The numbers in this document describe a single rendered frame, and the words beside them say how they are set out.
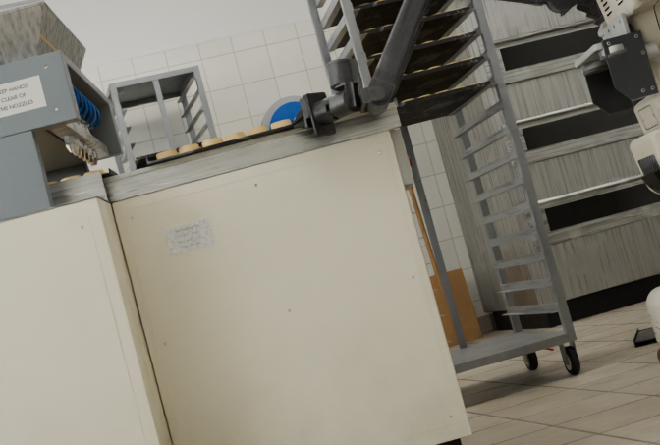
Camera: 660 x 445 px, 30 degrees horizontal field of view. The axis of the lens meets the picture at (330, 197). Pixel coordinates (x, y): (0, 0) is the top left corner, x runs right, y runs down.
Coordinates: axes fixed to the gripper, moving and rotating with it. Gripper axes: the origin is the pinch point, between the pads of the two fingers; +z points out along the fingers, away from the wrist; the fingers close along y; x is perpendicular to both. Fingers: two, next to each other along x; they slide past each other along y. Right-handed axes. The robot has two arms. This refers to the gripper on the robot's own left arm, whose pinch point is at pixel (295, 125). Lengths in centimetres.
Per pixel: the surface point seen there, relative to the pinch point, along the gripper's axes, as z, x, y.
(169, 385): 34, -30, 51
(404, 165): -10.4, 22.1, 15.5
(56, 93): 23, -48, -18
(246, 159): 12.1, -7.2, 4.4
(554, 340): 45, 138, 75
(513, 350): 53, 127, 74
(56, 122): 24, -49, -12
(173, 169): 24.2, -19.7, 2.0
